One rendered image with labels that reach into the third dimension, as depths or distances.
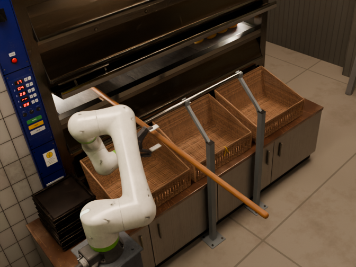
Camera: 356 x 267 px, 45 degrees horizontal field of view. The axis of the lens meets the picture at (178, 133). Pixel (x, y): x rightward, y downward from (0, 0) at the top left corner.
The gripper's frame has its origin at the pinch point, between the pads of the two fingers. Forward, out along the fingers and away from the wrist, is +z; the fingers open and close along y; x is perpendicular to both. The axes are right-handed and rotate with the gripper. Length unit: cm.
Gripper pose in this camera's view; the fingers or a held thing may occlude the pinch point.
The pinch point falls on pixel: (157, 136)
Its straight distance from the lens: 238.2
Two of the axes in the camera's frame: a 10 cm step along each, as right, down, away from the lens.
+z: 7.7, -4.3, 4.7
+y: 0.7, 7.9, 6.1
